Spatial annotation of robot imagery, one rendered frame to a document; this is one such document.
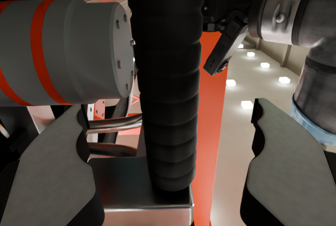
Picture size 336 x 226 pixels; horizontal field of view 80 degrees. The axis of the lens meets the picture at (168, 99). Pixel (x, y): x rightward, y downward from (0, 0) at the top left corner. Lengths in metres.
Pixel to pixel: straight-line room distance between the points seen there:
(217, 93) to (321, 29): 0.59
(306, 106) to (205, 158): 0.77
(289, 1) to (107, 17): 0.21
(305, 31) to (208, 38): 0.48
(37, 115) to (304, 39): 0.39
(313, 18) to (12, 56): 0.33
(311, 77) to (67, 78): 0.29
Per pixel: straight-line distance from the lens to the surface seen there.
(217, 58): 0.37
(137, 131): 4.15
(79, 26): 0.25
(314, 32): 0.29
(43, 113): 0.39
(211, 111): 0.87
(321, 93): 0.30
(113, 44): 0.24
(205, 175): 1.13
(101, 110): 0.63
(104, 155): 0.34
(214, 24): 0.34
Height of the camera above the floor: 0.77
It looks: 30 degrees up
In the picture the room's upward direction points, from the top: 178 degrees clockwise
